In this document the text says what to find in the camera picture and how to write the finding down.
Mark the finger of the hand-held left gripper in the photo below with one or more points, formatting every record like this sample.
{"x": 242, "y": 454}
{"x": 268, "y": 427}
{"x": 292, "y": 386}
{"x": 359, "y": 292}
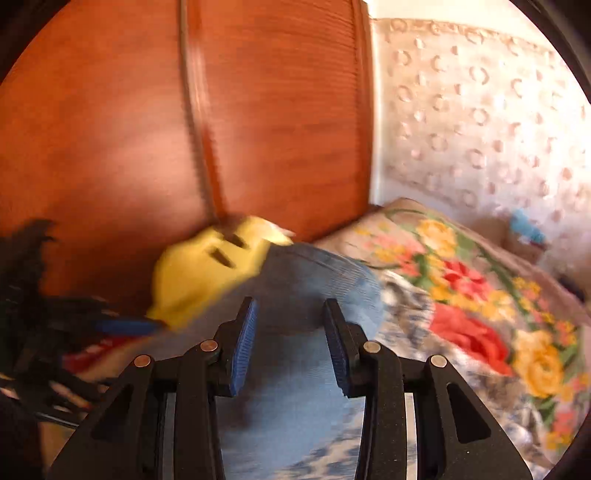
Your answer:
{"x": 124, "y": 326}

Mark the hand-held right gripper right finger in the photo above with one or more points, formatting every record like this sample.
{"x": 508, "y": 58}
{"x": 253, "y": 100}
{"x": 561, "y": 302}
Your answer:
{"x": 339, "y": 355}

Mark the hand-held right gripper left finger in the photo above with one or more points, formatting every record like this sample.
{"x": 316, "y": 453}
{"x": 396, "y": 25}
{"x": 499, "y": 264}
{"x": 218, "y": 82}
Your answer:
{"x": 242, "y": 350}

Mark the blue denim pants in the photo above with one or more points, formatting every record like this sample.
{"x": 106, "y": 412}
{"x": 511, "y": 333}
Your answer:
{"x": 295, "y": 295}

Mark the yellow plush toy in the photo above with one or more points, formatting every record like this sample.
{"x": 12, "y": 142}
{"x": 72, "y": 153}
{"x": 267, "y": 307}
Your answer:
{"x": 198, "y": 272}

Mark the grey colourful flower blanket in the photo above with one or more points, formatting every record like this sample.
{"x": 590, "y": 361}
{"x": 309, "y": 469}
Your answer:
{"x": 485, "y": 300}

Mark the wooden slatted wardrobe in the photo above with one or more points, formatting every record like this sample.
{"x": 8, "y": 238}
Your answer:
{"x": 115, "y": 115}

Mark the cardboard box with teal cloth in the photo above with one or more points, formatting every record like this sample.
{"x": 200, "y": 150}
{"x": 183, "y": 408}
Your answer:
{"x": 526, "y": 230}

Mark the circle-pattern sheer curtain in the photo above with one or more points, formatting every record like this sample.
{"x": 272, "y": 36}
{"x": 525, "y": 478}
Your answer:
{"x": 485, "y": 115}

